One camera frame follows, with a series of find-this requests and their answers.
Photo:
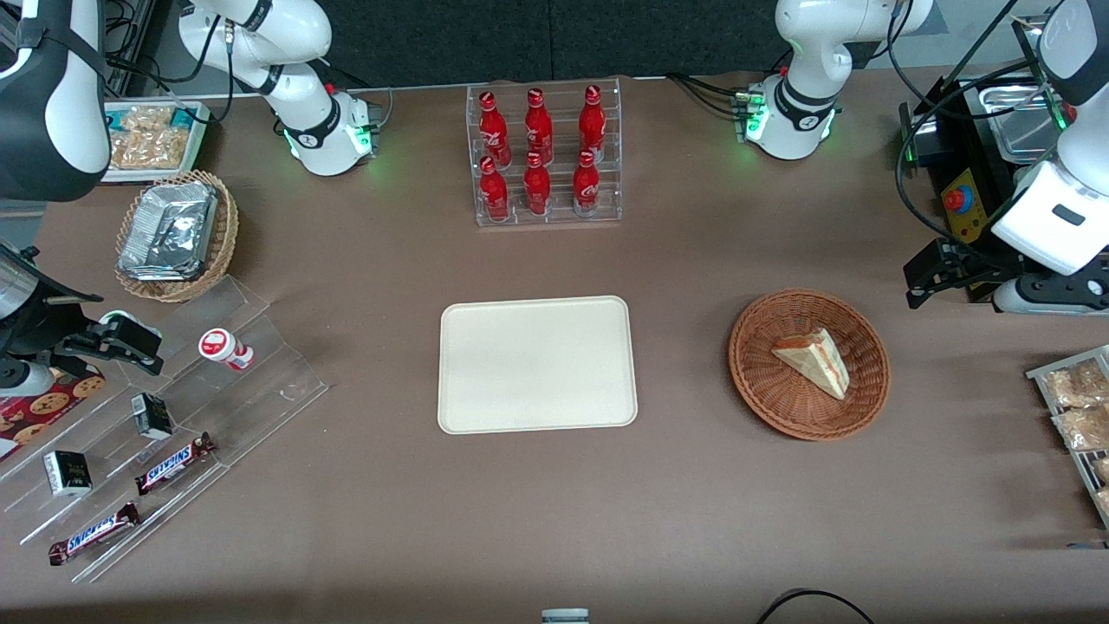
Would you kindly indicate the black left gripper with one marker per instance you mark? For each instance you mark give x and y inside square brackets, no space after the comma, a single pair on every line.
[977,266]

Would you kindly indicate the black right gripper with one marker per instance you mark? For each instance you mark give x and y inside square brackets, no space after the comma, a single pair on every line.
[42,327]

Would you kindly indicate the triangular sandwich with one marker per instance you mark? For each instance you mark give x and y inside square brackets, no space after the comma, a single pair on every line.
[816,361]

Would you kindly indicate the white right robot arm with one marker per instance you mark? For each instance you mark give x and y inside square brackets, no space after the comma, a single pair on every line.
[295,35]

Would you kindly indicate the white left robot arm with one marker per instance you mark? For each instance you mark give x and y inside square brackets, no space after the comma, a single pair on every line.
[806,52]

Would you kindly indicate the tan wicker basket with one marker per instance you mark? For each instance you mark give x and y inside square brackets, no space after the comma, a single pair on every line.
[223,234]

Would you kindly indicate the round brown wicker basket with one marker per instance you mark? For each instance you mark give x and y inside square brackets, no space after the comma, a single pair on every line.
[780,407]

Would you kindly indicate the white snack tray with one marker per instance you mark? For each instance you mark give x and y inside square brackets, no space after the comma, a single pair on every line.
[199,130]

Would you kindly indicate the cream plastic tray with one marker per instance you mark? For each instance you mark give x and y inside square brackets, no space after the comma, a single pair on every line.
[537,364]

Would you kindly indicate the small black carton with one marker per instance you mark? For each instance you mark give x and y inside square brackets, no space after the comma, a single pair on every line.
[68,473]
[152,417]

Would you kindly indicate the white bottle with red cap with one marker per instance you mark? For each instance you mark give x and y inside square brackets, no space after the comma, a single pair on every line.
[221,347]

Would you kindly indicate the red push button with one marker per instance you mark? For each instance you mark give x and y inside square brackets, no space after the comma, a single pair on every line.
[956,199]

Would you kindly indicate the stack of foil containers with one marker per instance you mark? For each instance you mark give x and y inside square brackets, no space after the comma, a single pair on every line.
[169,230]

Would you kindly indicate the brown Snickers bar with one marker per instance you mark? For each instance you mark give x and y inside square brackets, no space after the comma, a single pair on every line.
[173,464]
[94,534]

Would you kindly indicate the red cookie box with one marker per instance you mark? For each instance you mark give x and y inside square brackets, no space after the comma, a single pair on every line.
[43,412]

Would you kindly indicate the clear acrylic stepped stand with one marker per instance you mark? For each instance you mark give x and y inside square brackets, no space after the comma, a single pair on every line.
[260,399]

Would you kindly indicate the black food warmer machine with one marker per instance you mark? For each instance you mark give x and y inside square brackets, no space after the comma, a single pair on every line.
[970,139]

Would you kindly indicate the clear bag of fried snacks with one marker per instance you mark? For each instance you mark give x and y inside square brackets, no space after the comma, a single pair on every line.
[1079,386]
[1083,429]

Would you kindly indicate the steel warmer pan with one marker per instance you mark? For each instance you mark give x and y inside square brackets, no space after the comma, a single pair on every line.
[1022,121]

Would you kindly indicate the bagged golden snacks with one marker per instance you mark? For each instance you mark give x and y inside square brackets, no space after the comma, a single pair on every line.
[152,139]

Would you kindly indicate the red cola bottle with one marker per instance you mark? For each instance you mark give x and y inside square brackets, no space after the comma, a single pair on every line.
[494,195]
[537,191]
[586,189]
[495,130]
[539,128]
[593,126]

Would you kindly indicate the clear acrylic bottle rack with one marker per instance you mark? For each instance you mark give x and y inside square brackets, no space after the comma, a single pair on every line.
[559,218]

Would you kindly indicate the small grey object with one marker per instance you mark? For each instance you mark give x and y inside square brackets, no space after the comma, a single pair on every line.
[565,616]

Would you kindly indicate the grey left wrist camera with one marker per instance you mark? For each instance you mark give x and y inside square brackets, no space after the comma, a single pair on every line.
[1048,296]

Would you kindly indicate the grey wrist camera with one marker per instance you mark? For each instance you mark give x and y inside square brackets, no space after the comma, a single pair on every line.
[24,379]
[1048,296]

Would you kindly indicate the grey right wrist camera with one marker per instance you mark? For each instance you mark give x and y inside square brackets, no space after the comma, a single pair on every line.
[24,379]

